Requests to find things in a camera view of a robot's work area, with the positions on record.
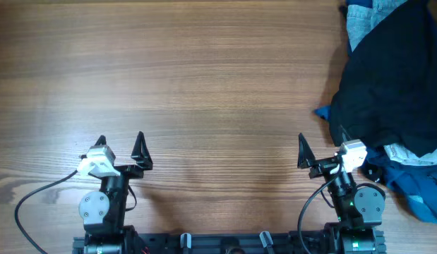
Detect black shorts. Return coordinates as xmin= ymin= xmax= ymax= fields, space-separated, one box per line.
xmin=329 ymin=1 xmax=437 ymax=157

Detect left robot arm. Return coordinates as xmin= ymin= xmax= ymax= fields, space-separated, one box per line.
xmin=72 ymin=132 xmax=153 ymax=254

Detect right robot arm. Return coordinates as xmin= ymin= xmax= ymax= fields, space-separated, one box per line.
xmin=297 ymin=133 xmax=386 ymax=254

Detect dark blue garment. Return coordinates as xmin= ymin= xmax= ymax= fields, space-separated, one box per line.
xmin=315 ymin=1 xmax=437 ymax=223

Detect light blue denim shorts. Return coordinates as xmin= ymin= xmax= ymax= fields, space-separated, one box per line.
xmin=344 ymin=0 xmax=437 ymax=167

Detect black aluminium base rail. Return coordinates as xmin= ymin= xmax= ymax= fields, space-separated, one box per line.
xmin=72 ymin=229 xmax=387 ymax=254

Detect left white rail clip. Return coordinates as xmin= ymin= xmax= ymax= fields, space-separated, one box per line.
xmin=180 ymin=233 xmax=192 ymax=254

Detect white rail clip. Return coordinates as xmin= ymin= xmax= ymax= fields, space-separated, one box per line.
xmin=259 ymin=231 xmax=275 ymax=254
xmin=180 ymin=233 xmax=192 ymax=254

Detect right white rail clip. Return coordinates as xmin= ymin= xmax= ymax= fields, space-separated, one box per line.
xmin=259 ymin=231 xmax=275 ymax=254

